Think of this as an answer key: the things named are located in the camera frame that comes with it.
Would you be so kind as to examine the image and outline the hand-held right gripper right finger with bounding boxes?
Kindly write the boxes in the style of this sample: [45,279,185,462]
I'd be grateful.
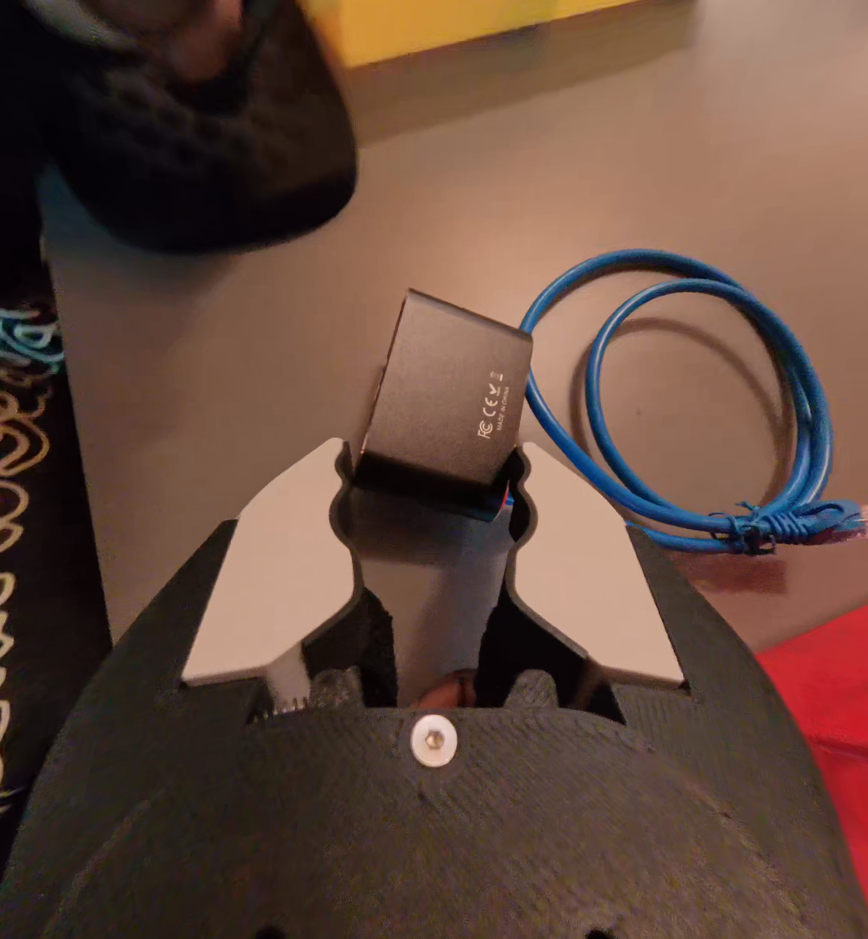
[502,442,688,705]

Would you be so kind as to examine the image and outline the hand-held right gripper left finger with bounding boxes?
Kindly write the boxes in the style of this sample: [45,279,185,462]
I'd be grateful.
[182,438,366,713]

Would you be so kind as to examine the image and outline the blue ethernet cable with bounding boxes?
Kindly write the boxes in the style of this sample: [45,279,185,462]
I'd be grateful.
[518,249,868,556]

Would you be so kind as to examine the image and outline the black ethernet switch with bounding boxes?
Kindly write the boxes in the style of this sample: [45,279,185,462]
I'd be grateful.
[361,288,535,522]

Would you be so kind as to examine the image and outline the red plastic bin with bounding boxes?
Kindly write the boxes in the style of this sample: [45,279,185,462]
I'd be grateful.
[753,609,868,939]

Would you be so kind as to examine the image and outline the yellow plastic bin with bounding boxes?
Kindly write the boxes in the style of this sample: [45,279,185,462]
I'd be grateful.
[295,0,699,69]

